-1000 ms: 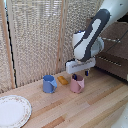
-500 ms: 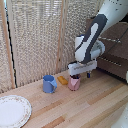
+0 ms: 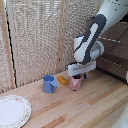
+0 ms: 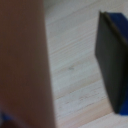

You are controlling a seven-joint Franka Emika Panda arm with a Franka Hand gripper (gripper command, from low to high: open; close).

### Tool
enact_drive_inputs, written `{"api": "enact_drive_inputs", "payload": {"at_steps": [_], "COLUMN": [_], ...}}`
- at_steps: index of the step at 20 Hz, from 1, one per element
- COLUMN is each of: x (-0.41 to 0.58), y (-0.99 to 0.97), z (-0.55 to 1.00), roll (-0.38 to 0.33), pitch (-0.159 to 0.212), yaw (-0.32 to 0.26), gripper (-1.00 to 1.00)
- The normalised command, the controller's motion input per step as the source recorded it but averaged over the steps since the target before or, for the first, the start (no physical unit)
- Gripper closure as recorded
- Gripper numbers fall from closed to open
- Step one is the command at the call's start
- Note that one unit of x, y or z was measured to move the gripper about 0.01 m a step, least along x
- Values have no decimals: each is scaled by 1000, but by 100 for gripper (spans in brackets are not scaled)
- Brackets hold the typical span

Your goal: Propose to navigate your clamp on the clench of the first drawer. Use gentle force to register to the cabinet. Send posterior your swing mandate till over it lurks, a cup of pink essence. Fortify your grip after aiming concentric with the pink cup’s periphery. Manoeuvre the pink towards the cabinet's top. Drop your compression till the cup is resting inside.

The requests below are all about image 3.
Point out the white patterned plate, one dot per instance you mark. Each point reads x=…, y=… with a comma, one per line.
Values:
x=13, y=111

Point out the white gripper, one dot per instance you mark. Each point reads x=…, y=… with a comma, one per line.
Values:
x=80, y=69

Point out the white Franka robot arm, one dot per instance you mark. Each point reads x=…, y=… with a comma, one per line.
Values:
x=88, y=50

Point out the dark brown drawer cabinet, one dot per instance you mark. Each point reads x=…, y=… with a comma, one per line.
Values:
x=116, y=73

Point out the blue mug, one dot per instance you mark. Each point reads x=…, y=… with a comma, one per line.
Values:
x=49, y=85

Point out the yellow rectangular block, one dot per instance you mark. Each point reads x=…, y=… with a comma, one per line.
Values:
x=62, y=80

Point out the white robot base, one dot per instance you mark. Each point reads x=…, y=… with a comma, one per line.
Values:
x=123, y=121

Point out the pink mug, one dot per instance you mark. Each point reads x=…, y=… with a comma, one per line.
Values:
x=75, y=85

